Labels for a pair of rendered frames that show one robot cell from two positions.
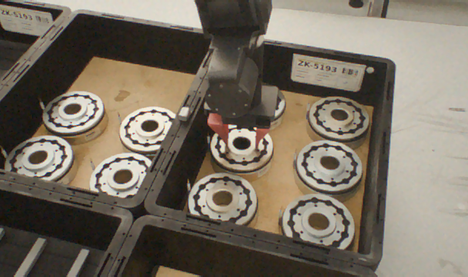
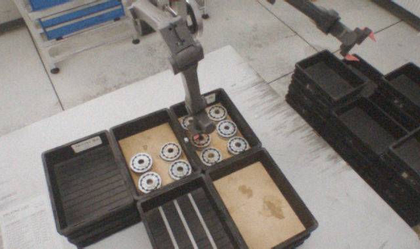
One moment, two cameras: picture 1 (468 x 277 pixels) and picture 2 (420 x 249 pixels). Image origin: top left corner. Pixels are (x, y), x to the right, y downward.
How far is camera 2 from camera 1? 86 cm
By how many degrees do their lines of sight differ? 26
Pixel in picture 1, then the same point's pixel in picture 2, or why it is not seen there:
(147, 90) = (151, 140)
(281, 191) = (219, 143)
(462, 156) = (245, 100)
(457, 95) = (230, 80)
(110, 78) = (133, 144)
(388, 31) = not seen: hidden behind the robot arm
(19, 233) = (164, 204)
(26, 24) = (87, 145)
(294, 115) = not seen: hidden behind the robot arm
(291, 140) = not seen: hidden behind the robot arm
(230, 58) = (206, 119)
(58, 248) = (180, 199)
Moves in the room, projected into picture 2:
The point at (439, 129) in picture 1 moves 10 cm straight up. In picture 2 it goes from (234, 95) to (235, 83)
